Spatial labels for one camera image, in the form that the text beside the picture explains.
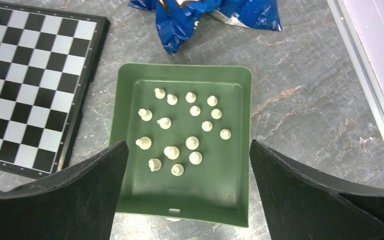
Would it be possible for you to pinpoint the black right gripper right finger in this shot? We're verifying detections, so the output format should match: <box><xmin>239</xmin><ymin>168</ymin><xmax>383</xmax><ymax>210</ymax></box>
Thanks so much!
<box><xmin>249</xmin><ymin>140</ymin><xmax>384</xmax><ymax>240</ymax></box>

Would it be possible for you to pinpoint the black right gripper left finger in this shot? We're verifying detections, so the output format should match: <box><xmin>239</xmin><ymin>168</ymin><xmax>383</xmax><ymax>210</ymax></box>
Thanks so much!
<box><xmin>0</xmin><ymin>141</ymin><xmax>129</xmax><ymax>240</ymax></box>

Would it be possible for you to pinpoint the white chess piece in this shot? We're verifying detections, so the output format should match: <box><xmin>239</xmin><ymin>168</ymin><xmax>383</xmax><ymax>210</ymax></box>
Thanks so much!
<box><xmin>201</xmin><ymin>120</ymin><xmax>213</xmax><ymax>132</ymax></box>
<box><xmin>185</xmin><ymin>136</ymin><xmax>200</xmax><ymax>150</ymax></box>
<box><xmin>188</xmin><ymin>151</ymin><xmax>203</xmax><ymax>165</ymax></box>
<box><xmin>206</xmin><ymin>95</ymin><xmax>218</xmax><ymax>107</ymax></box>
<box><xmin>219</xmin><ymin>128</ymin><xmax>232</xmax><ymax>140</ymax></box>
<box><xmin>157</xmin><ymin>117</ymin><xmax>172</xmax><ymax>130</ymax></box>
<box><xmin>166</xmin><ymin>94</ymin><xmax>178</xmax><ymax>106</ymax></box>
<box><xmin>189</xmin><ymin>105</ymin><xmax>201</xmax><ymax>117</ymax></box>
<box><xmin>185</xmin><ymin>92</ymin><xmax>197</xmax><ymax>103</ymax></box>
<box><xmin>135</xmin><ymin>136</ymin><xmax>152</xmax><ymax>150</ymax></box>
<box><xmin>138</xmin><ymin>108</ymin><xmax>153</xmax><ymax>122</ymax></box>
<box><xmin>148</xmin><ymin>158</ymin><xmax>162</xmax><ymax>172</ymax></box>
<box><xmin>210</xmin><ymin>108</ymin><xmax>223</xmax><ymax>120</ymax></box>
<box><xmin>154</xmin><ymin>87</ymin><xmax>166</xmax><ymax>99</ymax></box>
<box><xmin>163</xmin><ymin>146</ymin><xmax>180</xmax><ymax>160</ymax></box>
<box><xmin>171</xmin><ymin>163</ymin><xmax>185</xmax><ymax>177</ymax></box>

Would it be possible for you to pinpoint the green plastic tray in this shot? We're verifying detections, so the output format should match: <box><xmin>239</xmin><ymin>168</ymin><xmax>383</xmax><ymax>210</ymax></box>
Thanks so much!
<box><xmin>109</xmin><ymin>63</ymin><xmax>253</xmax><ymax>228</ymax></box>

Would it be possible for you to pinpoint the black white chessboard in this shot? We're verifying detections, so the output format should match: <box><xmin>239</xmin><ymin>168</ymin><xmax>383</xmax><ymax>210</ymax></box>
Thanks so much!
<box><xmin>0</xmin><ymin>1</ymin><xmax>110</xmax><ymax>179</ymax></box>

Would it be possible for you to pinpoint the blue chips bag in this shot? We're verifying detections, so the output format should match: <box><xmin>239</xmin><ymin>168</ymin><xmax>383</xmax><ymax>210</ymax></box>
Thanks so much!
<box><xmin>128</xmin><ymin>0</ymin><xmax>282</xmax><ymax>55</ymax></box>

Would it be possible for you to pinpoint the aluminium frame rail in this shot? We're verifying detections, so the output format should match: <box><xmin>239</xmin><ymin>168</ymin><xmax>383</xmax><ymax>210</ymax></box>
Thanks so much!
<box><xmin>327</xmin><ymin>0</ymin><xmax>384</xmax><ymax>142</ymax></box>

